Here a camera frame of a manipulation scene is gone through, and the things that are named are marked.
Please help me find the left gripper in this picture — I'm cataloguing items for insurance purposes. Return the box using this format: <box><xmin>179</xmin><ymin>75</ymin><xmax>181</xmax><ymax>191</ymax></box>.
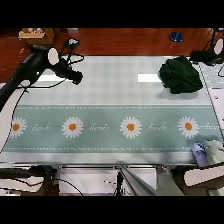
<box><xmin>67</xmin><ymin>68</ymin><xmax>85</xmax><ymax>86</ymax></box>

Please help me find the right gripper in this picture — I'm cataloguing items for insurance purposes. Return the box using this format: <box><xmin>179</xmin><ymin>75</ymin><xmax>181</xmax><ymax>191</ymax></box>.
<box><xmin>189</xmin><ymin>49</ymin><xmax>210</xmax><ymax>65</ymax></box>

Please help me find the dark green garment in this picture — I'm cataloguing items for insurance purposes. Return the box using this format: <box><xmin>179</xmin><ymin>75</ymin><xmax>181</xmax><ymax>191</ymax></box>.
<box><xmin>158</xmin><ymin>55</ymin><xmax>204</xmax><ymax>95</ymax></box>

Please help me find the blue round disc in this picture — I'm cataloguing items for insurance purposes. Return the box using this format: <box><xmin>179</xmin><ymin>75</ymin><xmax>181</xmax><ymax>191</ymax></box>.
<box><xmin>169</xmin><ymin>31</ymin><xmax>184</xmax><ymax>43</ymax></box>

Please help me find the brown wooden box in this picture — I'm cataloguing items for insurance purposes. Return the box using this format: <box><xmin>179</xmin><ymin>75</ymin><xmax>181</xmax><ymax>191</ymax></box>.
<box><xmin>17</xmin><ymin>27</ymin><xmax>56</xmax><ymax>45</ymax></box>

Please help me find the pale green garment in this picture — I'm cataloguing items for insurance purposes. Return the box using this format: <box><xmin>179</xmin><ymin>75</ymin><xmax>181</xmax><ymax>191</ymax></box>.
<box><xmin>203</xmin><ymin>139</ymin><xmax>224</xmax><ymax>166</ymax></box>

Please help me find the blue garment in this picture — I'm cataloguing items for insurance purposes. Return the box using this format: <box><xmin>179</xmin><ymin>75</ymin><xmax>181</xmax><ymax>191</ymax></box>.
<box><xmin>191</xmin><ymin>142</ymin><xmax>210</xmax><ymax>168</ymax></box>

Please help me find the black cable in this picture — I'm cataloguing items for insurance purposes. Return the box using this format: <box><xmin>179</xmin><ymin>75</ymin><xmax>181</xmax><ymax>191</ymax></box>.
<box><xmin>53</xmin><ymin>177</ymin><xmax>85</xmax><ymax>197</ymax></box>
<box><xmin>9</xmin><ymin>77</ymin><xmax>72</xmax><ymax>142</ymax></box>

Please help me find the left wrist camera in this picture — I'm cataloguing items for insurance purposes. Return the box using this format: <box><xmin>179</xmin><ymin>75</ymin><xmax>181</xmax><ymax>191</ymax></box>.
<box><xmin>61</xmin><ymin>37</ymin><xmax>81</xmax><ymax>56</ymax></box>

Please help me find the silver frame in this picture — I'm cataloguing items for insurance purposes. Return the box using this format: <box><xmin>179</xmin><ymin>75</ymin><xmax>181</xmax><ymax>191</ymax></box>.
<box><xmin>0</xmin><ymin>161</ymin><xmax>224</xmax><ymax>197</ymax></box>

